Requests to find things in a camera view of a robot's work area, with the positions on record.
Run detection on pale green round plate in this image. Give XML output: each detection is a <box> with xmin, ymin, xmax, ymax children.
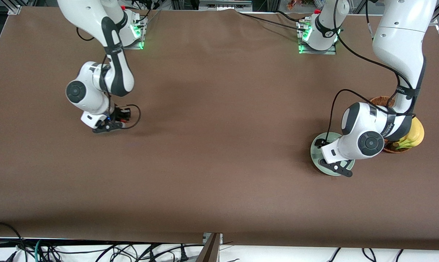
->
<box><xmin>310</xmin><ymin>132</ymin><xmax>355</xmax><ymax>176</ymax></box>

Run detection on brown wicker basket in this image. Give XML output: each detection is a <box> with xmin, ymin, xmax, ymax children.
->
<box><xmin>369</xmin><ymin>96</ymin><xmax>412</xmax><ymax>154</ymax></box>

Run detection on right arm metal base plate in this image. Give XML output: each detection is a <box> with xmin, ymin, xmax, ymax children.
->
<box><xmin>122</xmin><ymin>16</ymin><xmax>144</xmax><ymax>50</ymax></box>

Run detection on black floor cables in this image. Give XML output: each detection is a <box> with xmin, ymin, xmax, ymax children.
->
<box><xmin>328</xmin><ymin>247</ymin><xmax>405</xmax><ymax>262</ymax></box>

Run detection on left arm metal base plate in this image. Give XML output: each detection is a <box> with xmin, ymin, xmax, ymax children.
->
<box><xmin>298</xmin><ymin>20</ymin><xmax>337</xmax><ymax>55</ymax></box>

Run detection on brown table cover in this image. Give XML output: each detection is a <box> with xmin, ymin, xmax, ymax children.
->
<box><xmin>0</xmin><ymin>7</ymin><xmax>439</xmax><ymax>251</ymax></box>

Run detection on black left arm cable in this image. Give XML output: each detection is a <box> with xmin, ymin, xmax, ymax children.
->
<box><xmin>315</xmin><ymin>0</ymin><xmax>418</xmax><ymax>148</ymax></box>

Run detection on colourful background item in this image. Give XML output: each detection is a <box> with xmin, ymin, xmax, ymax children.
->
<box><xmin>287</xmin><ymin>0</ymin><xmax>316</xmax><ymax>11</ymax></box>

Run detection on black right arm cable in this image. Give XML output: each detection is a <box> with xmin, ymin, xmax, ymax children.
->
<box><xmin>76</xmin><ymin>27</ymin><xmax>142</xmax><ymax>130</ymax></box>

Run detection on black floor cable bundle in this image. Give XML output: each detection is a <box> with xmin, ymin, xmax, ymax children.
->
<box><xmin>0</xmin><ymin>221</ymin><xmax>205</xmax><ymax>262</ymax></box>

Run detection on black cable on table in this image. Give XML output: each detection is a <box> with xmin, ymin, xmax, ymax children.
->
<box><xmin>236</xmin><ymin>10</ymin><xmax>311</xmax><ymax>32</ymax></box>

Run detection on brown table leg post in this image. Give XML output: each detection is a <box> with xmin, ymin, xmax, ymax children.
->
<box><xmin>196</xmin><ymin>232</ymin><xmax>223</xmax><ymax>262</ymax></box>

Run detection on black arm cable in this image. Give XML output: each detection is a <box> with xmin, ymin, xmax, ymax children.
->
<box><xmin>76</xmin><ymin>27</ymin><xmax>142</xmax><ymax>130</ymax></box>
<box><xmin>315</xmin><ymin>0</ymin><xmax>418</xmax><ymax>148</ymax></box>

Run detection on grey metal box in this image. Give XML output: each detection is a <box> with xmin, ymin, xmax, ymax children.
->
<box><xmin>199</xmin><ymin>0</ymin><xmax>253</xmax><ymax>11</ymax></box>

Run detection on yellow banana bunch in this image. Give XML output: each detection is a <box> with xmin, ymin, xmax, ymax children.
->
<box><xmin>392</xmin><ymin>116</ymin><xmax>425</xmax><ymax>150</ymax></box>

